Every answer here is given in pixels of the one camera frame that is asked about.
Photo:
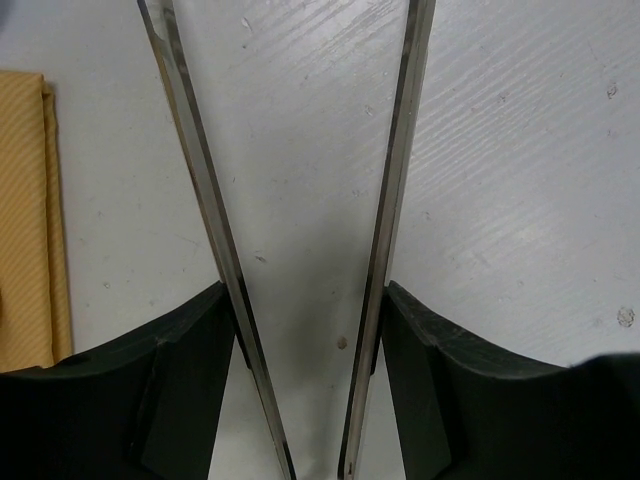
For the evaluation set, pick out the orange placemat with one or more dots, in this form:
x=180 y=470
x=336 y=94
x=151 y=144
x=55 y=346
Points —
x=35 y=306

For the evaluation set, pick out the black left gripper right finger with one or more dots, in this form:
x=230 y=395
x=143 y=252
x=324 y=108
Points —
x=469 y=409

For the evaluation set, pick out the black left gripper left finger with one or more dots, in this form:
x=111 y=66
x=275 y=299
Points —
x=145 y=405

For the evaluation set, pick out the metal tongs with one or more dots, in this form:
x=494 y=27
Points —
x=159 y=18

